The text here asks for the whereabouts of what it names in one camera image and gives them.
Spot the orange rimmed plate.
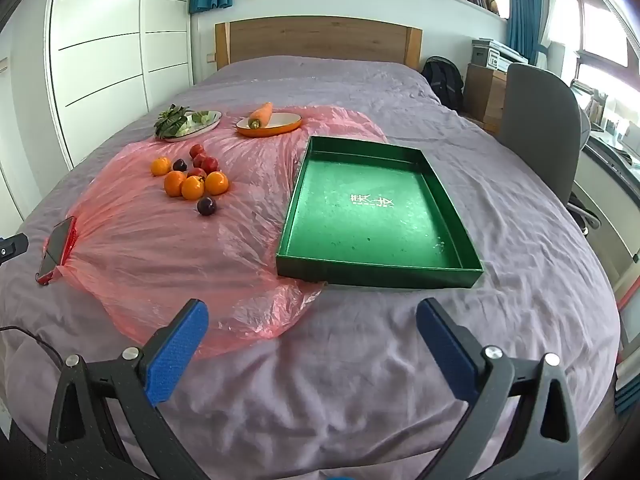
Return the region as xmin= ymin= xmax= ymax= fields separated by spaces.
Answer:
xmin=236 ymin=112 xmax=303 ymax=138

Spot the wooden nightstand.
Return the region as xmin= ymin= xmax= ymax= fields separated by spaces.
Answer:
xmin=462 ymin=62 xmax=508 ymax=133

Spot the wooden headboard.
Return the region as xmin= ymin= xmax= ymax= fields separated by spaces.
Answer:
xmin=215 ymin=16 xmax=423 ymax=72

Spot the grey printer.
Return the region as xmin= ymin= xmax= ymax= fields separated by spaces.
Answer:
xmin=471 ymin=38 xmax=507 ymax=69

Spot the black backpack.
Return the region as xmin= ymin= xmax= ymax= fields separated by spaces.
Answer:
xmin=421 ymin=56 xmax=465 ymax=111

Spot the cluttered desk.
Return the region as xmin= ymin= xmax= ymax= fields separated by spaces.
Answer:
xmin=570 ymin=80 xmax=640 ymax=261

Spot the oval glass plate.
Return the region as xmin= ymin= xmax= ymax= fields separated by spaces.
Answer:
xmin=155 ymin=110 xmax=222 ymax=142

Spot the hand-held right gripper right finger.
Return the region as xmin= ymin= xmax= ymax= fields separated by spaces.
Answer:
xmin=416 ymin=298 xmax=581 ymax=480

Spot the white wardrobe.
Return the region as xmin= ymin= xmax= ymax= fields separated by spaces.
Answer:
xmin=0 ymin=0 xmax=196 ymax=221

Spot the green leafy vegetable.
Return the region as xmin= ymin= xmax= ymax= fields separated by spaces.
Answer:
xmin=154 ymin=104 xmax=211 ymax=138

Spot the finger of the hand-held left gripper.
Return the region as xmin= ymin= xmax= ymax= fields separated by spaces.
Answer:
xmin=0 ymin=232 xmax=29 ymax=264

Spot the pink plastic bag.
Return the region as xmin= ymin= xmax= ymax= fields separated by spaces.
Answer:
xmin=59 ymin=105 xmax=391 ymax=358

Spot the black cable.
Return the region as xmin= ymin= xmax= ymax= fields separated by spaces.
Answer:
xmin=0 ymin=326 xmax=66 ymax=366

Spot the smartphone in red case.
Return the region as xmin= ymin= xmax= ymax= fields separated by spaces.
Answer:
xmin=35 ymin=216 xmax=78 ymax=287

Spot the carrot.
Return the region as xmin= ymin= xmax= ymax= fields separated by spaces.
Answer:
xmin=248 ymin=102 xmax=274 ymax=130

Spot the white printer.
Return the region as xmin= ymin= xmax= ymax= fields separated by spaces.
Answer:
xmin=492 ymin=42 xmax=529 ymax=68

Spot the green cardboard tray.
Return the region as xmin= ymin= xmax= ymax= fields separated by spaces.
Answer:
xmin=275 ymin=135 xmax=484 ymax=289

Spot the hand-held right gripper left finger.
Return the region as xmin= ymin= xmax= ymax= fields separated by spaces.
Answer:
xmin=46 ymin=299 xmax=221 ymax=480

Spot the grey office chair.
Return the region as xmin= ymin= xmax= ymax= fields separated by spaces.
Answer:
xmin=500 ymin=62 xmax=603 ymax=233

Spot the window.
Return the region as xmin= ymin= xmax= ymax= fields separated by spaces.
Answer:
xmin=550 ymin=0 xmax=640 ymax=91

